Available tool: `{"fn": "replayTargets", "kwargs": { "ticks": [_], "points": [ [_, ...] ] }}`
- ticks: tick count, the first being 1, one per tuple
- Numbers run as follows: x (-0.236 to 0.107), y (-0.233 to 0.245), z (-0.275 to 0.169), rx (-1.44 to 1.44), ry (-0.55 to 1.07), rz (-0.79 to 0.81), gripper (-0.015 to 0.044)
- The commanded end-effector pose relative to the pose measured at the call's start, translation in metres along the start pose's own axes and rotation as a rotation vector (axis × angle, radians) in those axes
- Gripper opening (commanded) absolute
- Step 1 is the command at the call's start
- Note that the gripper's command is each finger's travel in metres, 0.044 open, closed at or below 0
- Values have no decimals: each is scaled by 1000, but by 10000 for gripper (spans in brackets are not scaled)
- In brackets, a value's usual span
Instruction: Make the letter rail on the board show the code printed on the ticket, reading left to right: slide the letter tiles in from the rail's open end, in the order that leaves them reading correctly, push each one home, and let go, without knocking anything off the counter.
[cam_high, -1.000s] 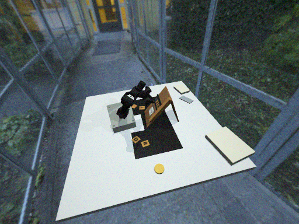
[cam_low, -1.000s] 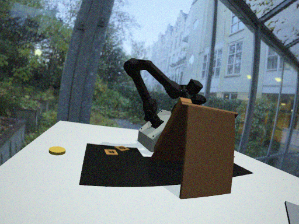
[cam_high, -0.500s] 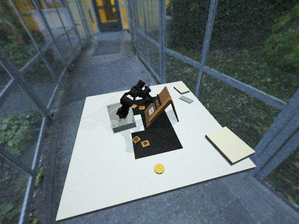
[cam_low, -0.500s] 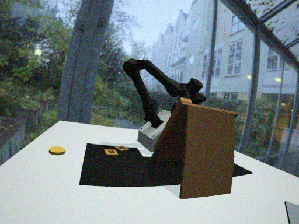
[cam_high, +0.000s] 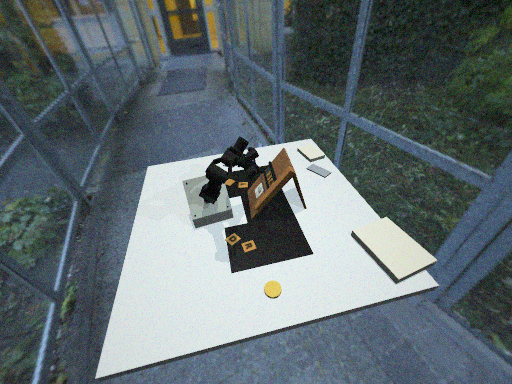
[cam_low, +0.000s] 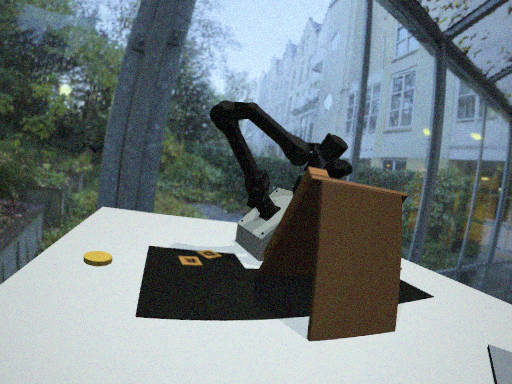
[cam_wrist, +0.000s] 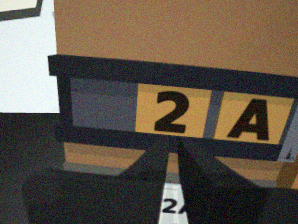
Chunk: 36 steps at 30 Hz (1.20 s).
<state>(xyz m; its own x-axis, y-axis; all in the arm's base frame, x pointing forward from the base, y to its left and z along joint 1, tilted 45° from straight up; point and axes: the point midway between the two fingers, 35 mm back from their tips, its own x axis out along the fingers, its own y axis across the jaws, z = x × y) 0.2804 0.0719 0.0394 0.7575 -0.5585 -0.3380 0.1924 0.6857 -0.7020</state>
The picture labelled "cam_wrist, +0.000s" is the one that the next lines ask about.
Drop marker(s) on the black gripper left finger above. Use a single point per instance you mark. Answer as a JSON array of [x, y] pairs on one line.
[[134, 196]]

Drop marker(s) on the tan wooden board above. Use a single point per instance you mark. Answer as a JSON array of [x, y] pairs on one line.
[[104, 48]]

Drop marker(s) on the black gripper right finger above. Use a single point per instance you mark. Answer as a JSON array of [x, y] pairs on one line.
[[215, 194]]

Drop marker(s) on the white paper ticket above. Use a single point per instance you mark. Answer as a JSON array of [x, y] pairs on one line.
[[173, 209]]

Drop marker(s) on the yellow letter tile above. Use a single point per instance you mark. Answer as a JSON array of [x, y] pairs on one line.
[[251, 117]]

